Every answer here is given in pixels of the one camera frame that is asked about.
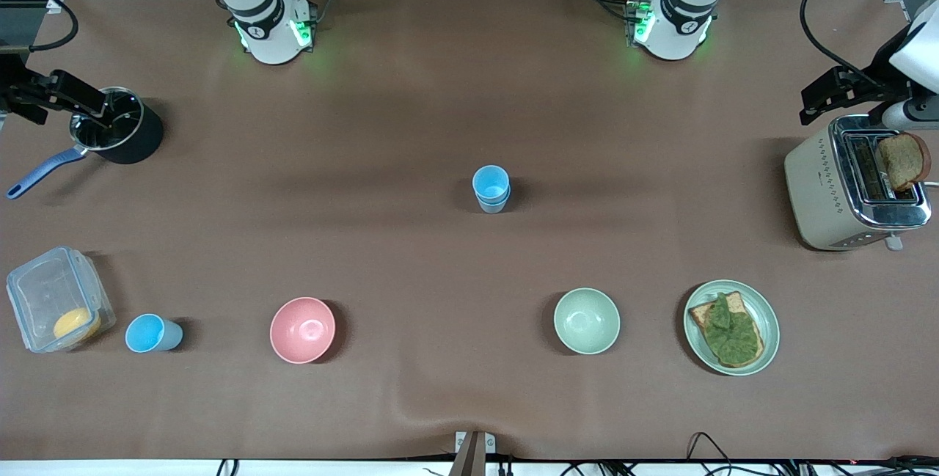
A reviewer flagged brown bread slice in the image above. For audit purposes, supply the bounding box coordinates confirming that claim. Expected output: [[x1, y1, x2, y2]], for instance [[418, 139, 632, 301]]
[[874, 132, 932, 193]]

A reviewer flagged beige chrome toaster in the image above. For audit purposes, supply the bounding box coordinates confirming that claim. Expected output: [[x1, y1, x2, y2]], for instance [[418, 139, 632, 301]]
[[783, 114, 934, 252]]

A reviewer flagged clear plastic food container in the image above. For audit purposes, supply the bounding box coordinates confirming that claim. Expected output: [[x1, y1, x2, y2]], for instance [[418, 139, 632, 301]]
[[6, 246, 117, 354]]

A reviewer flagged light green plate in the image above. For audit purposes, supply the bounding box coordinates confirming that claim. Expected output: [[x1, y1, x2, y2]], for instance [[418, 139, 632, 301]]
[[683, 279, 781, 377]]

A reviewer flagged orange round food piece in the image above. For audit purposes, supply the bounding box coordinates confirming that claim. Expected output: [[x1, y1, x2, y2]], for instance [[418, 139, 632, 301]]
[[53, 307, 102, 342]]

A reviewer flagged toasted bread slice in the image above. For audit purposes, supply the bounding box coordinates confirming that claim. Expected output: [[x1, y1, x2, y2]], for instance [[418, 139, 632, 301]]
[[688, 291, 765, 369]]

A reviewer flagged green lettuce leaf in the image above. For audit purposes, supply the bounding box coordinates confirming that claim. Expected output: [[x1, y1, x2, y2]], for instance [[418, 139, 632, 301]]
[[704, 293, 761, 364]]

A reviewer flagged brown table mat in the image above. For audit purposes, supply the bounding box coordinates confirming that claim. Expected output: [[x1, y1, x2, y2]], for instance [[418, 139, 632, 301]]
[[0, 0, 939, 462]]

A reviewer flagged light green bowl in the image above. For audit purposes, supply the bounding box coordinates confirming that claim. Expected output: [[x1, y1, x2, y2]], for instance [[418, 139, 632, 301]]
[[553, 287, 621, 356]]

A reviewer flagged pink bowl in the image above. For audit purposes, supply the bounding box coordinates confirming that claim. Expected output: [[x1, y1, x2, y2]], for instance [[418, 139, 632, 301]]
[[269, 296, 337, 365]]

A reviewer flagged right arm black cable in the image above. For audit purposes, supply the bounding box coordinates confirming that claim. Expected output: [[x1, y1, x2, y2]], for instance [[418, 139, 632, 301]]
[[0, 0, 79, 53]]

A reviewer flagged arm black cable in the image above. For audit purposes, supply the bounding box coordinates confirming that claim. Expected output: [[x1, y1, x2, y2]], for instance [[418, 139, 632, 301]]
[[799, 0, 885, 88], [0, 0, 79, 53]]

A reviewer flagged black pot blue handle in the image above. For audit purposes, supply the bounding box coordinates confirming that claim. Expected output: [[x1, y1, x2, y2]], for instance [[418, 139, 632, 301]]
[[6, 87, 165, 200]]

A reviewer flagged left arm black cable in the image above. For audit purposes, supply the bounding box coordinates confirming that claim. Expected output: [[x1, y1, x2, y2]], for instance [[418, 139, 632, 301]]
[[799, 0, 885, 88]]

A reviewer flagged black looped cable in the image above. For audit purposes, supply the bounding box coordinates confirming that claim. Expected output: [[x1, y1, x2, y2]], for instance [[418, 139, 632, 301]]
[[685, 431, 736, 464]]

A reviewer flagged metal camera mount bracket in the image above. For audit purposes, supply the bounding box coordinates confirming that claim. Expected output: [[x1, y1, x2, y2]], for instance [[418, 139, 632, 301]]
[[453, 430, 497, 476]]

